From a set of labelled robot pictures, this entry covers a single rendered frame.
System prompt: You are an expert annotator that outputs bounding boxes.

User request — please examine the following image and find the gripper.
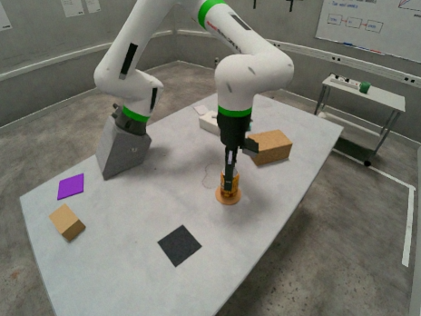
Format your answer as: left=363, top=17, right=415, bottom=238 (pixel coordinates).
left=220, top=130, right=246, bottom=192

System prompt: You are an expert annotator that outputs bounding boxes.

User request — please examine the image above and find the purple flat square tile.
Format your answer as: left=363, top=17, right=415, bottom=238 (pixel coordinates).
left=57, top=173, right=83, bottom=200

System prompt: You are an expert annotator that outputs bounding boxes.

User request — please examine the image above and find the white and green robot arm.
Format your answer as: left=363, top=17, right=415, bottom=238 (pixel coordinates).
left=94, top=0, right=294, bottom=135

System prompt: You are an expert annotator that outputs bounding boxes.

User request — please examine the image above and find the yellow drink can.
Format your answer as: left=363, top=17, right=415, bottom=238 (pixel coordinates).
left=220, top=167, right=240, bottom=199

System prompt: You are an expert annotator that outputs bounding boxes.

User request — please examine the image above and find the tan rectangular block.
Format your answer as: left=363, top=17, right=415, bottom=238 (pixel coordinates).
left=48, top=203, right=85, bottom=241

